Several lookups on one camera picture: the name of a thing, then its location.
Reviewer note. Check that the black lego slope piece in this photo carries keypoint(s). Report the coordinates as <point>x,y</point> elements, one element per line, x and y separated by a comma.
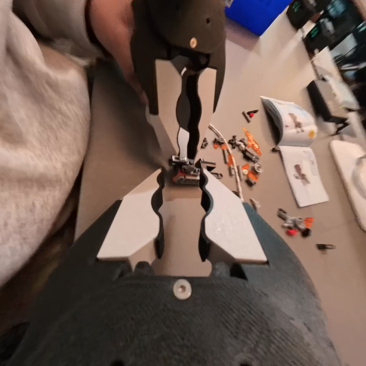
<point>324,246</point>

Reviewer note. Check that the person's left hand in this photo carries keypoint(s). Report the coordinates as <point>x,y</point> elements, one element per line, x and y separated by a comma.
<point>114,34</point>

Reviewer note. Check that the black power box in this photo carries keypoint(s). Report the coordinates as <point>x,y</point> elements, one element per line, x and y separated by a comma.
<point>320,100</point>

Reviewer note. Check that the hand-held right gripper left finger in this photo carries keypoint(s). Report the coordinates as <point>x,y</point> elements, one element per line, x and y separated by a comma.
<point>134,228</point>

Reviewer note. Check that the lego instruction booklet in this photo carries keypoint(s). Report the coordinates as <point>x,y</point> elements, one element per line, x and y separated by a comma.
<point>297,171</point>

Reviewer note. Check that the small orange lego flame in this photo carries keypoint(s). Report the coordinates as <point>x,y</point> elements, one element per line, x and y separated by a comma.
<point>308,222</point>

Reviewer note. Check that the blue plastic bin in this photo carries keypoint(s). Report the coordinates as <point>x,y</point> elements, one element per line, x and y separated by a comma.
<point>257,17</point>

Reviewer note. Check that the large orange lego flame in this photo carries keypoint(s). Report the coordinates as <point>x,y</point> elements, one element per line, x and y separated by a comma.
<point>251,141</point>

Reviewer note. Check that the black lego motorcycle frame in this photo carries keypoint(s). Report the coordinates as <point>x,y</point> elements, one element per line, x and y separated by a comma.
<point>185,171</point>

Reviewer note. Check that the black battery charger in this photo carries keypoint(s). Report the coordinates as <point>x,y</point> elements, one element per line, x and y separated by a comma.
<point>300,14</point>
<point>317,37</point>

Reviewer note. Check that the black lego piece red stud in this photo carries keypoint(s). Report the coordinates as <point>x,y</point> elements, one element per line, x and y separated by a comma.
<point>252,114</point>

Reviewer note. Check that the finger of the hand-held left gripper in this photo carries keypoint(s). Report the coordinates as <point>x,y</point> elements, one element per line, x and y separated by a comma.
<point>207,91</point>
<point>167,85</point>

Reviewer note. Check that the dark grey lego bar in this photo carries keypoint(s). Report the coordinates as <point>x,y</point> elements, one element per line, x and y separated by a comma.
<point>246,117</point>

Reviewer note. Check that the grey lego wheel hub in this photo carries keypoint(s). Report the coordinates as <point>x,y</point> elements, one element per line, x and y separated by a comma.
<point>258,167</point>
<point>294,221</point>

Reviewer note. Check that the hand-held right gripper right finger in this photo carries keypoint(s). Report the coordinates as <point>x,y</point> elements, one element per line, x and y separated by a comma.
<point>231,228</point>

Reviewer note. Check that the small black lego brick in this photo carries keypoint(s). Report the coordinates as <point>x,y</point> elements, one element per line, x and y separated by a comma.
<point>305,233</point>

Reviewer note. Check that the black round lego piece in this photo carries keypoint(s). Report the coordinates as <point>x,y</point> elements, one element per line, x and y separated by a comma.
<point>204,143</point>

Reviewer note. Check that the white monitor stand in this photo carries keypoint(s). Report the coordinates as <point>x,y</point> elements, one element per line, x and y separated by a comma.
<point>343,171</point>

